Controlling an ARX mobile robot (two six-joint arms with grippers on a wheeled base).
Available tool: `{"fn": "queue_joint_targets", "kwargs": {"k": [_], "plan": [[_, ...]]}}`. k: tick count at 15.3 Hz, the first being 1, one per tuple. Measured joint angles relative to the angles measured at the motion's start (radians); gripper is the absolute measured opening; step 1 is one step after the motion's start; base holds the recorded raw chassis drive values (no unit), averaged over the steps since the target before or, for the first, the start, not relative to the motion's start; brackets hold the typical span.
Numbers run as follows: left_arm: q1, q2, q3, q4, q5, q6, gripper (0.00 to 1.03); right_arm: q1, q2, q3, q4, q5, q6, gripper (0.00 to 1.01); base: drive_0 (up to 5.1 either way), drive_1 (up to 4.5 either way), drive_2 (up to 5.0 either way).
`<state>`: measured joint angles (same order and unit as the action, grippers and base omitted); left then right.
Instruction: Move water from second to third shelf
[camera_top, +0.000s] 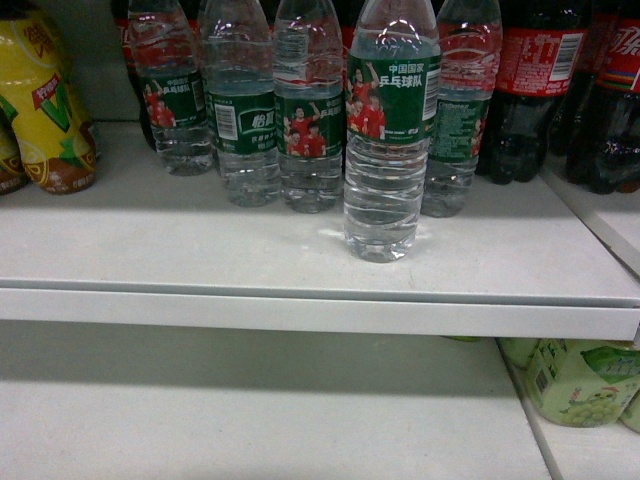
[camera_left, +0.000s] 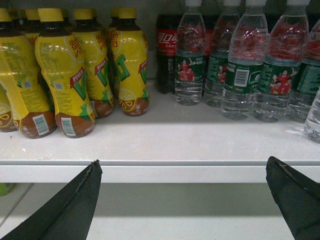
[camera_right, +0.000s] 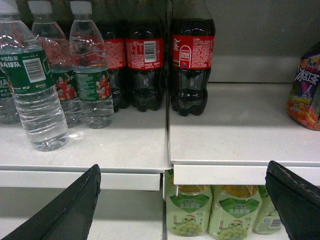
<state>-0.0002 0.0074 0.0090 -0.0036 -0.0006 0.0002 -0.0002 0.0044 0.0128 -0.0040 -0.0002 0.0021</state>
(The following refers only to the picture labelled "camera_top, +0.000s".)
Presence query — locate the clear water bottle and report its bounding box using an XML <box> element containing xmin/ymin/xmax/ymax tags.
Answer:
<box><xmin>344</xmin><ymin>1</ymin><xmax>441</xmax><ymax>263</ymax></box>

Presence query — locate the white metal shelf board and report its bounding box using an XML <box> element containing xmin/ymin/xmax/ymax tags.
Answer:
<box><xmin>1</xmin><ymin>123</ymin><xmax>639</xmax><ymax>340</ymax></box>

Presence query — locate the water bottle red players label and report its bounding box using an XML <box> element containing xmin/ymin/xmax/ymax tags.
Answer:
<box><xmin>273</xmin><ymin>0</ymin><xmax>344</xmax><ymax>213</ymax></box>

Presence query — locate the water bottle barcode label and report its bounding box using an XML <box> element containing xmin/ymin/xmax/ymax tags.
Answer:
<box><xmin>197</xmin><ymin>1</ymin><xmax>280</xmax><ymax>207</ymax></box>

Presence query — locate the water bottle right rear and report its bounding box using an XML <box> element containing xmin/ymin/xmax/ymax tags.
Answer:
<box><xmin>421</xmin><ymin>0</ymin><xmax>503</xmax><ymax>218</ymax></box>

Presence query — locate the water bottle far left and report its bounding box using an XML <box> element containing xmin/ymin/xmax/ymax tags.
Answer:
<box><xmin>128</xmin><ymin>1</ymin><xmax>214</xmax><ymax>176</ymax></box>

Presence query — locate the cola bottle behind water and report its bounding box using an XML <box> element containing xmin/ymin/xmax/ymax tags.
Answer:
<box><xmin>109</xmin><ymin>0</ymin><xmax>156</xmax><ymax>150</ymax></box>

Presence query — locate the yellow lemon tea bottle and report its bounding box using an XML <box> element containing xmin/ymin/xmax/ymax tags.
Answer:
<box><xmin>1</xmin><ymin>1</ymin><xmax>97</xmax><ymax>195</ymax></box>

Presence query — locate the cola bottle red label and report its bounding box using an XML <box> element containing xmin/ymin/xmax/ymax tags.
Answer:
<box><xmin>476</xmin><ymin>1</ymin><xmax>592</xmax><ymax>185</ymax></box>

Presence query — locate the cola bottle far right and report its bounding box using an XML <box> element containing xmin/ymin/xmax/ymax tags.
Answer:
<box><xmin>565</xmin><ymin>1</ymin><xmax>639</xmax><ymax>194</ymax></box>

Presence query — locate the green juice bottle right edge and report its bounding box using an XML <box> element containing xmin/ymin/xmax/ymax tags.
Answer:
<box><xmin>619</xmin><ymin>401</ymin><xmax>640</xmax><ymax>433</ymax></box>

